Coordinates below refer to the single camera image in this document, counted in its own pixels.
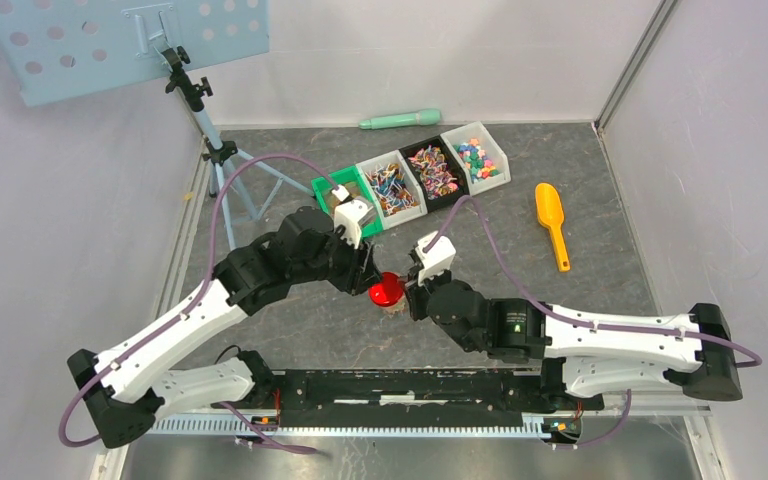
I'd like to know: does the white candy bin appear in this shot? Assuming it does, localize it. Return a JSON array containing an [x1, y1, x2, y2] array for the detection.
[[441, 121, 511, 196]]

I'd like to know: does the white lollipop bin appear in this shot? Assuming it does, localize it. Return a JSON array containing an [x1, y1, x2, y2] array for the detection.
[[356, 150, 428, 230]]

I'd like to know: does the black lollipop bin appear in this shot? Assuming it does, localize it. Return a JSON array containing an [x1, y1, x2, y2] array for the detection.
[[399, 136, 469, 213]]

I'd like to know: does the red jar lid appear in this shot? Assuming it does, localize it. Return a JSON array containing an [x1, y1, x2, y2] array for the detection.
[[368, 272, 404, 308]]

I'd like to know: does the clear plastic jar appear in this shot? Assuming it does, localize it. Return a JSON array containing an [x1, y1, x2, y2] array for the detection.
[[383, 299, 409, 315]]

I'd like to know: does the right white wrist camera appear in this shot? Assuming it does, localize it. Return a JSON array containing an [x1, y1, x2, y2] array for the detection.
[[410, 230, 456, 285]]

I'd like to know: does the light blue music stand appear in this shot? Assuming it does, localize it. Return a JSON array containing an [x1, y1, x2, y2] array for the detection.
[[0, 0, 316, 250]]

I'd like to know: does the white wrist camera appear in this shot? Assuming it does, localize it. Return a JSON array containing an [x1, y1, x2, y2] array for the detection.
[[410, 230, 456, 285], [332, 185, 376, 249]]

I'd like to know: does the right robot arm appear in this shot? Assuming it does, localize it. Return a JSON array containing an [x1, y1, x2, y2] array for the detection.
[[403, 271, 743, 408]]

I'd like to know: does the mint green cylindrical handle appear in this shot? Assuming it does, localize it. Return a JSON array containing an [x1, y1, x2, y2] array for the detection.
[[358, 108, 442, 130]]

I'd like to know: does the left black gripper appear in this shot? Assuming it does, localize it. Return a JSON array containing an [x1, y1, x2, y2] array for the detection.
[[291, 221, 385, 297]]

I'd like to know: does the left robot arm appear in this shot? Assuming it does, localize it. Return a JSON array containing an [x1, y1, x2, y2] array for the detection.
[[67, 199, 381, 449]]

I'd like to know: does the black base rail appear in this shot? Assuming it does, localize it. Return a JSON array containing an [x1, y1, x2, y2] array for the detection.
[[239, 369, 605, 429]]

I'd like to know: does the green candy bin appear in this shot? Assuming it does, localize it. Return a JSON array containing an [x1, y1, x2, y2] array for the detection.
[[311, 165, 383, 238]]

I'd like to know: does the yellow plastic scoop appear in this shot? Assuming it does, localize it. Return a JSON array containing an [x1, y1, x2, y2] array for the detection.
[[535, 182, 571, 272]]

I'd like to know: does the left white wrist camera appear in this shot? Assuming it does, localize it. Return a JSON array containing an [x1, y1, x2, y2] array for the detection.
[[332, 185, 376, 249]]

